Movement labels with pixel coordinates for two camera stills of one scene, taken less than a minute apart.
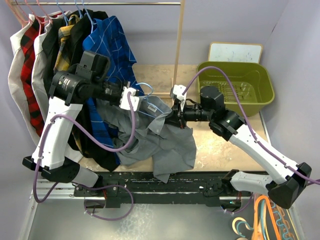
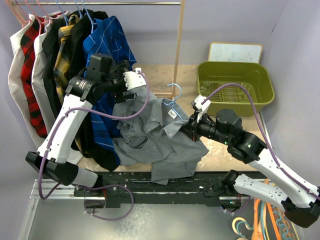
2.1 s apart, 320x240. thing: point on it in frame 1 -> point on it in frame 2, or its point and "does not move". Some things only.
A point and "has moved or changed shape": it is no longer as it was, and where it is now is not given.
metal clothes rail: (94, 3) does not move
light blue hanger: (147, 99) has moved or changed shape
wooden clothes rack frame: (167, 95) does not move
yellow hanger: (265, 205) does not move
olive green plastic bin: (252, 81) does not move
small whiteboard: (235, 52) does not move
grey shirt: (170, 149) has moved or changed shape
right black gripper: (177, 115) -> (191, 128)
